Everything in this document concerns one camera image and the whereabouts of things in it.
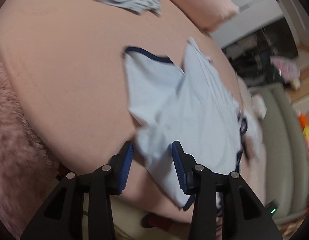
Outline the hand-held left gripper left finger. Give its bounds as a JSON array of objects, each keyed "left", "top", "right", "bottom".
[{"left": 20, "top": 141, "right": 134, "bottom": 240}]

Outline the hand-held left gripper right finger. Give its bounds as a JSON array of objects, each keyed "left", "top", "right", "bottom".
[{"left": 171, "top": 141, "right": 283, "bottom": 240}]

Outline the light blue navy-trimmed t-shirt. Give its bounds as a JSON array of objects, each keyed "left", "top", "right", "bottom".
[{"left": 122, "top": 37, "right": 247, "bottom": 210}]

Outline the rack of hanging clothes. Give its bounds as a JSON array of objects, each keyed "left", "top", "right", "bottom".
[{"left": 221, "top": 22, "right": 300, "bottom": 88}]

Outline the red sock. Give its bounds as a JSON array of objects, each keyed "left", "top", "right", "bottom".
[{"left": 149, "top": 214, "right": 175, "bottom": 230}]

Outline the dark slipper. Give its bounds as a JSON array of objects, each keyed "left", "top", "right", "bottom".
[{"left": 141, "top": 214, "right": 155, "bottom": 228}]

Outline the grey padded headboard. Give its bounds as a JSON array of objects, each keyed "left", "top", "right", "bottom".
[{"left": 248, "top": 82, "right": 309, "bottom": 225}]

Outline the folded white shirt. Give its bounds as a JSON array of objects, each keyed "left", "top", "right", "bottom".
[{"left": 238, "top": 107, "right": 262, "bottom": 160}]

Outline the white plush toy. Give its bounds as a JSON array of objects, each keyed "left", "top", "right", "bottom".
[{"left": 251, "top": 94, "right": 267, "bottom": 119}]

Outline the round bed with pink sheet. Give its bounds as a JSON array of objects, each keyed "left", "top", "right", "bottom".
[{"left": 0, "top": 0, "right": 267, "bottom": 224}]

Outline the pink ruffled fabric item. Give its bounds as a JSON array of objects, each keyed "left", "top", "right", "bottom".
[{"left": 269, "top": 56, "right": 301, "bottom": 83}]

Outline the pink pillow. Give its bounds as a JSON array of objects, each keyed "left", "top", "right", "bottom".
[{"left": 144, "top": 0, "right": 241, "bottom": 33}]

